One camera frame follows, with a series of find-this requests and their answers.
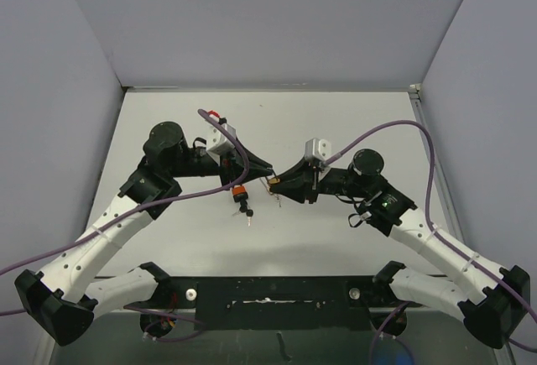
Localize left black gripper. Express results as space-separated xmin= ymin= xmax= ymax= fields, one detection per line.
xmin=170 ymin=136 xmax=273 ymax=190

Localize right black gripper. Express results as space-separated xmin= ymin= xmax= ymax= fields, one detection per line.
xmin=269 ymin=157 xmax=370 ymax=205

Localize orange black padlock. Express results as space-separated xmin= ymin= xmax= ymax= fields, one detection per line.
xmin=232 ymin=185 xmax=248 ymax=203

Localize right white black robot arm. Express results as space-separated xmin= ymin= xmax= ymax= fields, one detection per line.
xmin=268 ymin=149 xmax=530 ymax=349

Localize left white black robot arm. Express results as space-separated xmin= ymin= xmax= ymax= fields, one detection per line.
xmin=14 ymin=122 xmax=273 ymax=347

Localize middle padlock keys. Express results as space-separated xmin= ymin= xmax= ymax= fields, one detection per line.
xmin=273 ymin=194 xmax=282 ymax=208

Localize black head keys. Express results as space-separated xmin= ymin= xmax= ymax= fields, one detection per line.
xmin=232 ymin=200 xmax=253 ymax=227

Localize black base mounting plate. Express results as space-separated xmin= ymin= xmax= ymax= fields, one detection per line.
xmin=140 ymin=276 xmax=401 ymax=331

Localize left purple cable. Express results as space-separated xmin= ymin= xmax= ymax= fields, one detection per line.
xmin=0 ymin=107 xmax=253 ymax=276

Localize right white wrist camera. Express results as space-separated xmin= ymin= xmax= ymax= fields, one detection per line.
xmin=304 ymin=138 xmax=332 ymax=163

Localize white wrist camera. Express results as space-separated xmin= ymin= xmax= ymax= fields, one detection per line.
xmin=304 ymin=138 xmax=332 ymax=163
xmin=206 ymin=127 xmax=235 ymax=162

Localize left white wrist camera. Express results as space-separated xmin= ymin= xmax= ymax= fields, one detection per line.
xmin=206 ymin=127 xmax=235 ymax=162

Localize aluminium frame rail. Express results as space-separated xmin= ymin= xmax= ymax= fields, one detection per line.
xmin=408 ymin=83 xmax=516 ymax=365

